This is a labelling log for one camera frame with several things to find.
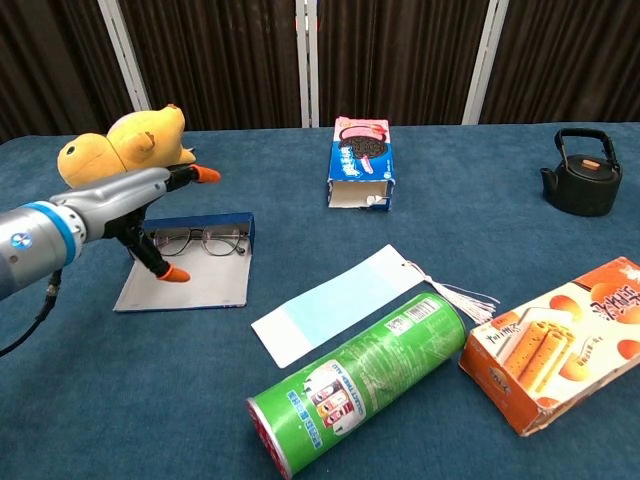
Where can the black cast iron kettle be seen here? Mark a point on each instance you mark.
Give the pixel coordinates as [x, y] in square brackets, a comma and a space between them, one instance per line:
[582, 192]

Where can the white tasselled bookmark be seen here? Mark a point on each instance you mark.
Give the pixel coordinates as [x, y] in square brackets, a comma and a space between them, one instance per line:
[340, 300]

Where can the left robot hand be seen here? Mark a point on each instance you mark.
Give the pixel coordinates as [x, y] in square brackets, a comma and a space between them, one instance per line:
[115, 200]

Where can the blue glasses case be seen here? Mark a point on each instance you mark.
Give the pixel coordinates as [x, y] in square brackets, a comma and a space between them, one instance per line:
[200, 285]

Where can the white screen frame post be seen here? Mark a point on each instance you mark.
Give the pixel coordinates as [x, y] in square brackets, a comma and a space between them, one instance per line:
[122, 50]
[306, 60]
[482, 60]

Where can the green chips can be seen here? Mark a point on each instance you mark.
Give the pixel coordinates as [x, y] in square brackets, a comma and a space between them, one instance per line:
[360, 380]

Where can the blue cookie box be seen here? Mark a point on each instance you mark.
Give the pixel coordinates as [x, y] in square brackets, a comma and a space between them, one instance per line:
[360, 155]

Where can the dark brown pleated curtain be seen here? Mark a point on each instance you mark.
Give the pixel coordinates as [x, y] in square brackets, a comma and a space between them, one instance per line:
[225, 60]

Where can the yellow plush animal toy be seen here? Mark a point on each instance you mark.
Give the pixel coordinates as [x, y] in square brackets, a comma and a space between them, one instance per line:
[135, 140]

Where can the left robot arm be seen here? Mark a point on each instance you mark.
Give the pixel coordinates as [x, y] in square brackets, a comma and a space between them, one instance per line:
[25, 245]

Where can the blue table cloth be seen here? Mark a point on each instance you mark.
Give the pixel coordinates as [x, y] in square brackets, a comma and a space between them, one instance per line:
[300, 225]

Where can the orange egg roll box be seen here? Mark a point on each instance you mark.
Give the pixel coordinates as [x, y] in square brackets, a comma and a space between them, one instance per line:
[550, 350]

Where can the black wire-frame eyeglasses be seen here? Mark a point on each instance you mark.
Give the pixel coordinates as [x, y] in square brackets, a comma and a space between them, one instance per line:
[220, 242]

